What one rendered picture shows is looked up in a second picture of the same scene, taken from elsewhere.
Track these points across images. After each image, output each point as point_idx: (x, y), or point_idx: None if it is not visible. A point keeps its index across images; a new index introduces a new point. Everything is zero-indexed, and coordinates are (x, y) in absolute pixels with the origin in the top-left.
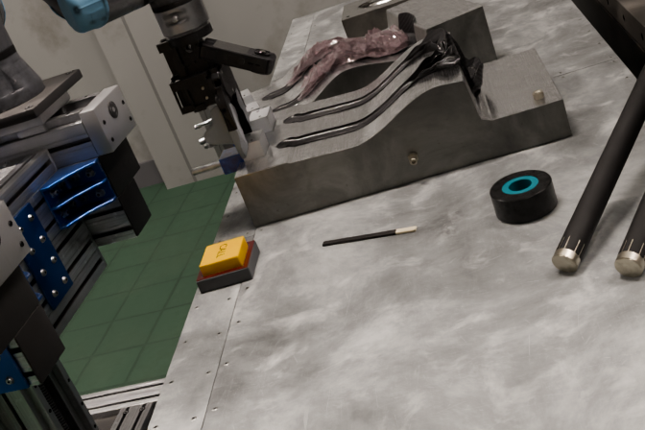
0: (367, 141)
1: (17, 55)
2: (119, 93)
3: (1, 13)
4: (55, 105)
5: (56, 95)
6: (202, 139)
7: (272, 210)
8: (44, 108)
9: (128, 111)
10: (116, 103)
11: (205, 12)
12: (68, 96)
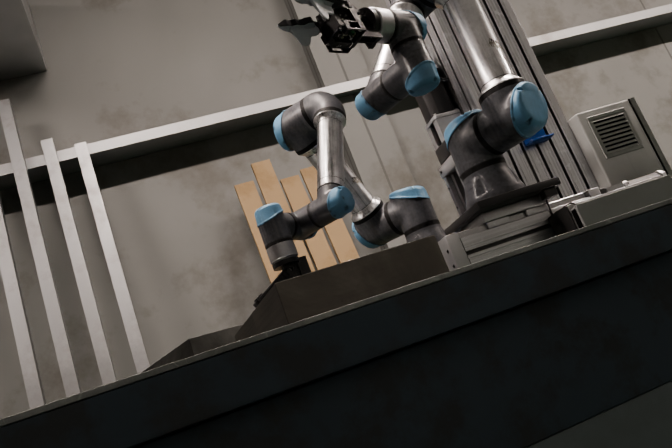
0: None
1: (468, 179)
2: (445, 244)
3: (481, 135)
4: (472, 226)
5: (457, 223)
6: None
7: None
8: (450, 231)
9: (452, 260)
10: (442, 251)
11: (269, 259)
12: (482, 220)
